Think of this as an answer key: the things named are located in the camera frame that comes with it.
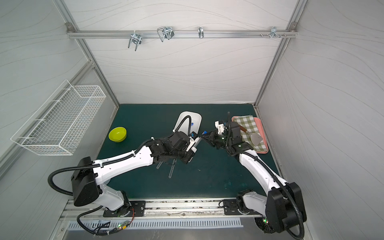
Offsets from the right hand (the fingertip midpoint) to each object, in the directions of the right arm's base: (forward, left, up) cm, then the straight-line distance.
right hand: (200, 136), depth 78 cm
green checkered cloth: (+25, -35, -20) cm, 47 cm away
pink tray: (+24, -42, -21) cm, 53 cm away
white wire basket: (-5, +66, +13) cm, 67 cm away
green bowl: (+10, +57, -17) cm, 61 cm away
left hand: (-8, +3, -5) cm, 10 cm away
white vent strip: (-38, +19, -20) cm, 47 cm away
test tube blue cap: (+2, -2, 0) cm, 3 cm away
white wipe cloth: (-7, +3, -2) cm, 8 cm away
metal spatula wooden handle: (+12, -36, -19) cm, 43 cm away
